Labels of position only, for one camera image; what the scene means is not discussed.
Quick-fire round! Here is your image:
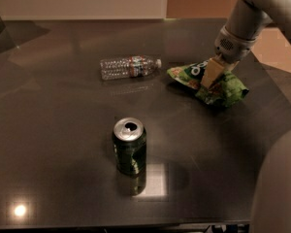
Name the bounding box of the clear plastic water bottle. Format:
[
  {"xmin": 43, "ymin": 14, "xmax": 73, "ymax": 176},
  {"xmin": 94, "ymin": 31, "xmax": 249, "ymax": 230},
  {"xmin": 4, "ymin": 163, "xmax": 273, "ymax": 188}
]
[{"xmin": 100, "ymin": 55, "xmax": 162, "ymax": 81}]

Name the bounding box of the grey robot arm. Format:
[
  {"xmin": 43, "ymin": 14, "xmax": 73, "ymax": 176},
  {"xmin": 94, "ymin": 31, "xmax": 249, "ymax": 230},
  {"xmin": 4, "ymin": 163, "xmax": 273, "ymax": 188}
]
[{"xmin": 202, "ymin": 0, "xmax": 291, "ymax": 233}]

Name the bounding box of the green soda can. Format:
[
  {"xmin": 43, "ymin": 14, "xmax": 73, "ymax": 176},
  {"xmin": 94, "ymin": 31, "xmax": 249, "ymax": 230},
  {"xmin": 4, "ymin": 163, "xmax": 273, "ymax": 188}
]
[{"xmin": 113, "ymin": 117, "xmax": 146, "ymax": 176}]

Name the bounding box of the green rice chip bag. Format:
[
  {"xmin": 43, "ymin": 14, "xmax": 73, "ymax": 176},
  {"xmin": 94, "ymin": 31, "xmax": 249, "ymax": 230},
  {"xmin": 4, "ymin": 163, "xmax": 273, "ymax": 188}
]
[{"xmin": 167, "ymin": 61, "xmax": 249, "ymax": 108}]

